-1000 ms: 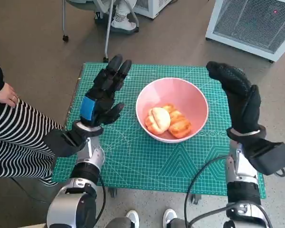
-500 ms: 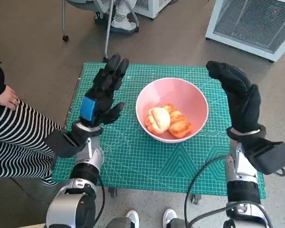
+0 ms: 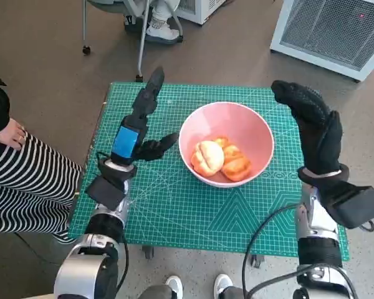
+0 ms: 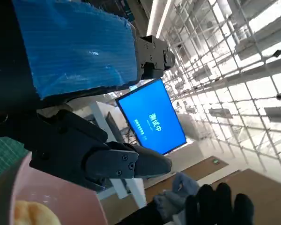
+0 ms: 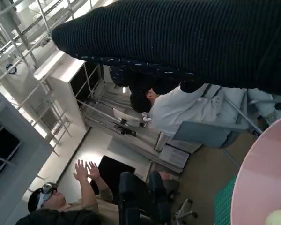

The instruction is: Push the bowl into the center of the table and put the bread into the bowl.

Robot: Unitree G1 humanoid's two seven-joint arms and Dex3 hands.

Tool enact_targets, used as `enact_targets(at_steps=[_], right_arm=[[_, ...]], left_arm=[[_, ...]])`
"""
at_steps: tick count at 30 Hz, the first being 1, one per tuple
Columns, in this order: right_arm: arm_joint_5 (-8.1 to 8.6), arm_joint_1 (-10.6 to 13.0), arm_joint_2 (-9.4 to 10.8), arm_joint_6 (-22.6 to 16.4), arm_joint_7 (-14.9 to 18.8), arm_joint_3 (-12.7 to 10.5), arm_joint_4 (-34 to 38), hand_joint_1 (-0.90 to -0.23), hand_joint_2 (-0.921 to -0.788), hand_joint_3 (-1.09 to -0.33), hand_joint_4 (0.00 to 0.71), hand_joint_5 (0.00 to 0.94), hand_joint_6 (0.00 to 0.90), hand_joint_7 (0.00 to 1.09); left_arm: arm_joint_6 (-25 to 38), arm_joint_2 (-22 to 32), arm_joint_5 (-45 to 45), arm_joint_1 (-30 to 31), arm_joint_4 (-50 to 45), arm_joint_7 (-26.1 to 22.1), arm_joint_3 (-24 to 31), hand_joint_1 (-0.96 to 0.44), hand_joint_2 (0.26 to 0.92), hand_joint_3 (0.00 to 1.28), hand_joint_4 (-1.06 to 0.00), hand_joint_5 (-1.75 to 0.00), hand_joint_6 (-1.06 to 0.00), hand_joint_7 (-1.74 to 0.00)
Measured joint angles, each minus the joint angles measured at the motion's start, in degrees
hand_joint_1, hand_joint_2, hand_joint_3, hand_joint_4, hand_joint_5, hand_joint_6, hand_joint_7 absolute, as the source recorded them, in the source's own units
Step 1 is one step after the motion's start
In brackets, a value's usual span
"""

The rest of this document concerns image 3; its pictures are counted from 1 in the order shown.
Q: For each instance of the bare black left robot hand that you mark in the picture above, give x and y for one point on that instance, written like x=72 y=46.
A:
x=126 y=143

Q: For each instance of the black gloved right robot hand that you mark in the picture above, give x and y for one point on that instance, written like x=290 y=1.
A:
x=321 y=140

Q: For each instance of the round toy bread bun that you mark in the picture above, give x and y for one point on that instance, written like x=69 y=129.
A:
x=207 y=157

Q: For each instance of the pink bowl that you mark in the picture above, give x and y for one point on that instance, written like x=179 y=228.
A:
x=237 y=124

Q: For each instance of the braided toy bread loaf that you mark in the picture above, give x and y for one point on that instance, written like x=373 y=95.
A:
x=237 y=165

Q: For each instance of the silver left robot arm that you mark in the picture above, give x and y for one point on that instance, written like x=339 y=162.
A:
x=90 y=264

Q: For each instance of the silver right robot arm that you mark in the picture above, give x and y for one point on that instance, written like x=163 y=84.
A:
x=318 y=249

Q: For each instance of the green cutting mat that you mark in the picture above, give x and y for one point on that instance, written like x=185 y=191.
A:
x=180 y=215

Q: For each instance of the grey office chair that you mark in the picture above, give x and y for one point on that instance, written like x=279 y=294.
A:
x=142 y=46

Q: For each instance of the white appliance with grille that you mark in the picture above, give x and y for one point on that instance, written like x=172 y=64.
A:
x=327 y=28

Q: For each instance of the person's hand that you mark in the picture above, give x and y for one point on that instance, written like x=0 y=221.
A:
x=9 y=135

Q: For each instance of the person in white clothes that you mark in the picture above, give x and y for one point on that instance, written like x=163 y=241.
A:
x=161 y=29

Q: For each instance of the white sneaker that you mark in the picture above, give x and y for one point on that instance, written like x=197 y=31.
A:
x=222 y=285
x=174 y=286

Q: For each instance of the white vented cabinet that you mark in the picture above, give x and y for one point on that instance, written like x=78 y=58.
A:
x=199 y=11

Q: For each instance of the dark grey leg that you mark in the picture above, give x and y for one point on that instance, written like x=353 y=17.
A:
x=233 y=293
x=156 y=292

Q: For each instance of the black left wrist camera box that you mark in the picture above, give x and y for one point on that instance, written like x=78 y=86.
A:
x=107 y=193

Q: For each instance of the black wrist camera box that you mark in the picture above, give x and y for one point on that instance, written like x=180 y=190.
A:
x=107 y=193
x=352 y=205

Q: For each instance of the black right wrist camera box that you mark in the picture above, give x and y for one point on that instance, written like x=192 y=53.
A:
x=352 y=205

